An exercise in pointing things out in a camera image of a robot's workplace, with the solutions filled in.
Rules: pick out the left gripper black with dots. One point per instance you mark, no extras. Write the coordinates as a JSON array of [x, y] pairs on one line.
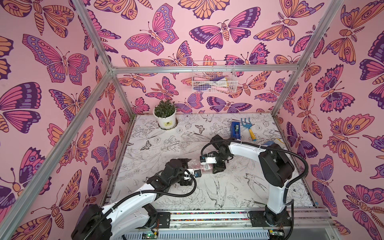
[[183, 166]]

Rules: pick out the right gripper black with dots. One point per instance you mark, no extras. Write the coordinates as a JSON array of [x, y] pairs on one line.
[[217, 165]]

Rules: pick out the clear bubble wrap sheet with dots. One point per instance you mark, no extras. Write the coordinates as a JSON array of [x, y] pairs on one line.
[[196, 164]]

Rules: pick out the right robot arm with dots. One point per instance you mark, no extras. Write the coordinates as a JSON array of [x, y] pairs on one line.
[[277, 168]]

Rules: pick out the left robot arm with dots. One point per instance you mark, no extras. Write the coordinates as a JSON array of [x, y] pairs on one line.
[[134, 211]]

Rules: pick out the blue tape dispenser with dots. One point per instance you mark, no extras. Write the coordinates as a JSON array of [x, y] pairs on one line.
[[235, 130]]

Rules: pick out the blue yellow garden rake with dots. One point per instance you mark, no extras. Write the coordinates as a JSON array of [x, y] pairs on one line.
[[246, 123]]

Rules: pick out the white potted succulent plant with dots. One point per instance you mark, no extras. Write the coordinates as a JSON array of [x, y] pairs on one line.
[[165, 113]]

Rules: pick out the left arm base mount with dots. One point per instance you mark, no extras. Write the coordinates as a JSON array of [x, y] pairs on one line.
[[160, 220]]

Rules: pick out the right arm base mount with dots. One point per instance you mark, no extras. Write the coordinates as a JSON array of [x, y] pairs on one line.
[[269, 219]]

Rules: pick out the white wire wall basket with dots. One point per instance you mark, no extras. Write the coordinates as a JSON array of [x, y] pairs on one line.
[[214, 79]]

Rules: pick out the aluminium front rail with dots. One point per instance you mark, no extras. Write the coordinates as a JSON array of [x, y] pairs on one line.
[[307, 224]]

